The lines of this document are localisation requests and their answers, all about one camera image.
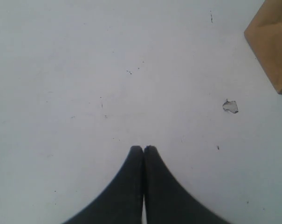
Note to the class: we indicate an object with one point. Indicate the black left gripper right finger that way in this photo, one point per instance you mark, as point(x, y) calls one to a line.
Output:
point(166, 201)

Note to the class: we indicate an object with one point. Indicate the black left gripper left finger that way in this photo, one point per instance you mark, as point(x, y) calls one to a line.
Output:
point(121, 202)

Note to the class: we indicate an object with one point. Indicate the brown paper shopping bag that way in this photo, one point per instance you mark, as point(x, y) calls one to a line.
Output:
point(264, 36)

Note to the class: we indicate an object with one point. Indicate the clear plastic scrap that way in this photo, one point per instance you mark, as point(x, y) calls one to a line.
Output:
point(230, 106)

